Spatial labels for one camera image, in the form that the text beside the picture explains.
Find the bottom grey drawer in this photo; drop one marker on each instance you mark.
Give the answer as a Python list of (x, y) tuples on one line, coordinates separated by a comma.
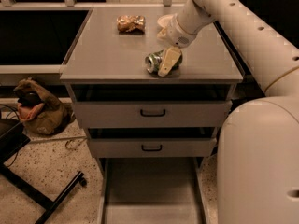
[(151, 191)]

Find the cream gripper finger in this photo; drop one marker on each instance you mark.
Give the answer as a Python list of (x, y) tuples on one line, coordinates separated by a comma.
[(162, 35), (170, 58)]

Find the brown cloth bag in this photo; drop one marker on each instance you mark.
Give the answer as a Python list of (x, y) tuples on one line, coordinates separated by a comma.
[(48, 118)]

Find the middle grey drawer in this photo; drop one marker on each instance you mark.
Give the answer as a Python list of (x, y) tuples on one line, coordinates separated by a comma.
[(151, 142)]

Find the crumpled gold foil bag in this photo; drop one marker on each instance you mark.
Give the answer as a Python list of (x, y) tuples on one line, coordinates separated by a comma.
[(130, 23)]

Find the white bowl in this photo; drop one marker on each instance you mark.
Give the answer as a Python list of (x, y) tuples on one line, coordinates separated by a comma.
[(164, 20)]

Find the grey drawer cabinet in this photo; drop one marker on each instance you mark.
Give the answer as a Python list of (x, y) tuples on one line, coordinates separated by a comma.
[(103, 55)]

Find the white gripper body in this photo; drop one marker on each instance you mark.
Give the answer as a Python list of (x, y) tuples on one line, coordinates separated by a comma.
[(177, 34)]

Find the top grey drawer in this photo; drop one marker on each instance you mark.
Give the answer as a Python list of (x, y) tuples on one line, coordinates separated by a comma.
[(149, 105)]

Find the grey drawer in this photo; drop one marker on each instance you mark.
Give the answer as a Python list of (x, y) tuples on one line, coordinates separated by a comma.
[(151, 142), (149, 105), (151, 191)]

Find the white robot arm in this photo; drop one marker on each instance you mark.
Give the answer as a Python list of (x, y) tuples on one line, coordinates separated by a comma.
[(258, 150)]

